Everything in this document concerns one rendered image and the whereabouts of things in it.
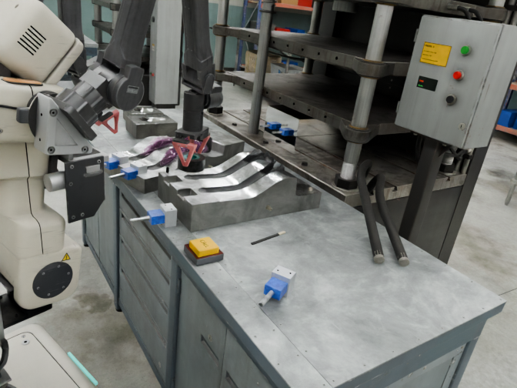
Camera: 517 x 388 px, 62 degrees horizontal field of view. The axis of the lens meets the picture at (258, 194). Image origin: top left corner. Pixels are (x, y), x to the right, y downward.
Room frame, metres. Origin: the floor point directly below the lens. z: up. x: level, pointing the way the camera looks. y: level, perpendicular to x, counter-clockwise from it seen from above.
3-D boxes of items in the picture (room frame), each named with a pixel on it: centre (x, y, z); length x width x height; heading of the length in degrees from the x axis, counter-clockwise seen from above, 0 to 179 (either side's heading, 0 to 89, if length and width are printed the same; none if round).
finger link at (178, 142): (1.17, 0.22, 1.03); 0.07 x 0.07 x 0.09; 78
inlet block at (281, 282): (0.85, -0.07, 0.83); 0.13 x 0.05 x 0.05; 155
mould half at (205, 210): (1.36, 0.06, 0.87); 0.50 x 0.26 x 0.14; 126
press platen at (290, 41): (2.35, -0.31, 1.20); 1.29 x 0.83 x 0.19; 36
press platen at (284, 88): (2.35, -0.31, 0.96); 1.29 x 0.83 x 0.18; 36
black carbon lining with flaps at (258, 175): (1.36, 0.08, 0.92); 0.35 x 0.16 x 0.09; 126
